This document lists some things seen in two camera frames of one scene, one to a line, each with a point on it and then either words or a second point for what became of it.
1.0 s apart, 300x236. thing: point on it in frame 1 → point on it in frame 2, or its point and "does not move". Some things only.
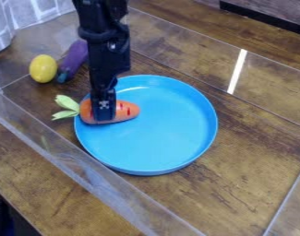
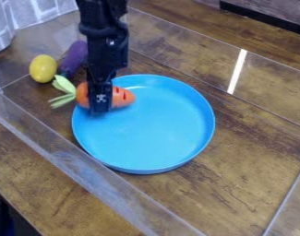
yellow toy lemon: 42,68 does not move
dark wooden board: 261,17 does not move
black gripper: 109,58 does not move
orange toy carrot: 125,111 → 122,98
